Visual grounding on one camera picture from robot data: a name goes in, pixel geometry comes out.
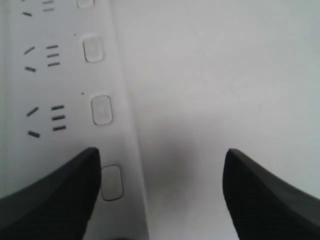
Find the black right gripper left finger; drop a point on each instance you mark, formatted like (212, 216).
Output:
(56, 207)

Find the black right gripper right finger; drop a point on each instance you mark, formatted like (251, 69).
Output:
(264, 207)

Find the white five-socket power strip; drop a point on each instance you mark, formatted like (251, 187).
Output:
(62, 91)

